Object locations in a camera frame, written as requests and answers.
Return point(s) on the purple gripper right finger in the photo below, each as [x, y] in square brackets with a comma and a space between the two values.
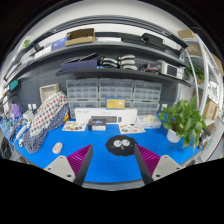
[152, 166]

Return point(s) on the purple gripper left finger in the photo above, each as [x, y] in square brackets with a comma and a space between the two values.
[73, 167]

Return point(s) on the pink computer mouse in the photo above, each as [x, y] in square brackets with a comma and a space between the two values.
[57, 148]

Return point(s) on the sticker sheet left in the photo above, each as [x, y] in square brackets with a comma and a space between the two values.
[74, 126]

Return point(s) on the sticker sheet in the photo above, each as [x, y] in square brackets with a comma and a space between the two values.
[130, 129]
[74, 126]

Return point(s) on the sticker sheet right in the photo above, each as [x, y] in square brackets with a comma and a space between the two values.
[130, 129]

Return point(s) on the small black box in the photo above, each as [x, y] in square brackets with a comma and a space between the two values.
[97, 124]

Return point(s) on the green potted plant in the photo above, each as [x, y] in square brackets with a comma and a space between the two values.
[183, 122]

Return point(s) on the patterned fabric covered object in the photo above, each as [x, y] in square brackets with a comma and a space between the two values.
[51, 114]

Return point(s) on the white long keyboard box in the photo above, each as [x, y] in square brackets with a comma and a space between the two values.
[126, 116]

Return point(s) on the clear drawer organizer right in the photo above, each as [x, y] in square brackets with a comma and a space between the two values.
[146, 96]

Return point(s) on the clear drawer organizer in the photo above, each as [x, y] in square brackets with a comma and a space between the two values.
[82, 93]
[115, 88]
[146, 96]

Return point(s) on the yellow blue box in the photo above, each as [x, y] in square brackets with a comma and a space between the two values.
[115, 103]

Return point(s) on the clear drawer organizer left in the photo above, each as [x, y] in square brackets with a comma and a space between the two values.
[82, 93]

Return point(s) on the white woven basket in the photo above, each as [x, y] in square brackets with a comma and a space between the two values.
[47, 90]

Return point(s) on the purple figurine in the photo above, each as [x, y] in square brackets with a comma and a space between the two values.
[15, 111]

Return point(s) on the clear drawer organizer middle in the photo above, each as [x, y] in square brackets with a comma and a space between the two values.
[115, 88]

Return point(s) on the grey electronic device on shelf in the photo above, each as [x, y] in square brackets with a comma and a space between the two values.
[170, 70]

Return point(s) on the dark blue flat box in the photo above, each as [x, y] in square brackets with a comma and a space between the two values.
[79, 64]

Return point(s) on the white metal rack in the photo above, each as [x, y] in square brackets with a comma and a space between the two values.
[206, 71]

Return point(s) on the cardboard box on shelf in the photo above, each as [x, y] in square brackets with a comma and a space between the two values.
[80, 36]

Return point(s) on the lower black wall shelf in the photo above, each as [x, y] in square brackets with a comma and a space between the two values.
[120, 73]

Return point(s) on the black wall shelf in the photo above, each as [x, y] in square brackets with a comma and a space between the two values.
[105, 47]
[120, 73]

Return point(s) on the upper black wall shelf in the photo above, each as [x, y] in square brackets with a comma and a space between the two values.
[105, 47]

